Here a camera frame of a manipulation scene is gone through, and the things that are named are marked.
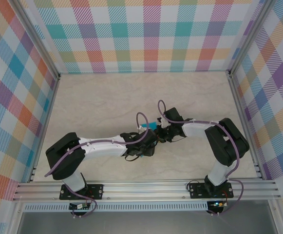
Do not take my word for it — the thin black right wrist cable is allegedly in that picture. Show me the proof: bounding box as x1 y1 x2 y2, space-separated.
170 135 185 144

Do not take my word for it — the aluminium frame bar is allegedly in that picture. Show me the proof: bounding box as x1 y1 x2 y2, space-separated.
6 201 26 234
267 199 283 234

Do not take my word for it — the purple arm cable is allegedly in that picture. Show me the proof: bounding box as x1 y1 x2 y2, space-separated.
44 112 150 219
157 99 245 216

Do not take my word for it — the slotted grey cable duct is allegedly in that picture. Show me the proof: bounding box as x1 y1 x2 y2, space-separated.
23 201 209 212

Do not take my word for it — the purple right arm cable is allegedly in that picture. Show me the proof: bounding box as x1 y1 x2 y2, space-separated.
157 99 245 216

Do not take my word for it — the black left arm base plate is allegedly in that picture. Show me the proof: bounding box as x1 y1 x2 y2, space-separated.
59 184 104 201

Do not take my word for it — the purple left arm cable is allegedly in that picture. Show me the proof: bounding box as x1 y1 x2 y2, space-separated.
44 112 150 219

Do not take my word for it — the aluminium table edge rail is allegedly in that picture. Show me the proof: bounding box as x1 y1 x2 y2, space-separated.
226 70 266 180
27 74 62 183

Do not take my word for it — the black adapter box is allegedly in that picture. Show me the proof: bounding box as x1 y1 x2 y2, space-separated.
69 203 91 211

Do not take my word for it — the aluminium frame post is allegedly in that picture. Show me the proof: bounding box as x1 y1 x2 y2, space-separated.
11 0 61 80
227 0 278 78

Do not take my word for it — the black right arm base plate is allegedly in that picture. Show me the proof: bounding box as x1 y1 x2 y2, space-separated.
188 183 234 199

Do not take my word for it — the long aluminium mounting rail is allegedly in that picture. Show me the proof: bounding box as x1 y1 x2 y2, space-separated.
12 179 282 202

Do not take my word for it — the thin black base cable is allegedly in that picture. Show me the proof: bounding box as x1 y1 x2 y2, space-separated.
186 179 207 193

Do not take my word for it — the grey metal shelf panel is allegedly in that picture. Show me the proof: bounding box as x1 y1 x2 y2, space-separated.
17 211 278 234

